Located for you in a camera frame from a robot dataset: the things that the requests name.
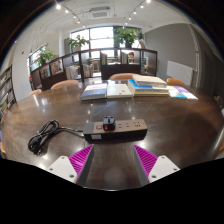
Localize person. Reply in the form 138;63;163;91
128;51;136;64

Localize white ceiling air conditioner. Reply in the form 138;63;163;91
88;5;113;20

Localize large blue-edged book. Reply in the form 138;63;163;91
127;79;170;94

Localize large cream book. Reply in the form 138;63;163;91
131;90;170;98

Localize wall bookshelf unit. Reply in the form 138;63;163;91
0;64;18;118

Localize tan chairs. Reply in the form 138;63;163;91
28;72;186;98

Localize black charger with red button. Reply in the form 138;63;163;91
102;115;116;132

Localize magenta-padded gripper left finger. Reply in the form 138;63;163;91
45;143;96;187

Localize small bushy potted plant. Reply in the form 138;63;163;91
34;46;56;68

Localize blue-cover book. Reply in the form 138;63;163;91
79;83;109;101

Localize black coiled power cable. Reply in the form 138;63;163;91
27;119;85;156

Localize large leafy potted plant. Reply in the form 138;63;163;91
113;27;141;49

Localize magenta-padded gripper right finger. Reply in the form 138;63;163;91
133;144;181;187

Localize colourful yellow-blue picture book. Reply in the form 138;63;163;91
167;85;188;100

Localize ceiling track spotlights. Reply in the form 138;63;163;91
54;0;153;29

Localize dark curved shelf unit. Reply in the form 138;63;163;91
30;48;158;92

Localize large white wall radiator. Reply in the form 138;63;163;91
165;60;194;87

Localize black power strip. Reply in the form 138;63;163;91
82;118;149;143

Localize potted plant with drooping leaves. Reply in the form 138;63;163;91
68;34;90;53

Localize thick grey-white book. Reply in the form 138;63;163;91
132;74;168;88

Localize purple-cover book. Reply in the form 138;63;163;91
173;85;199;101

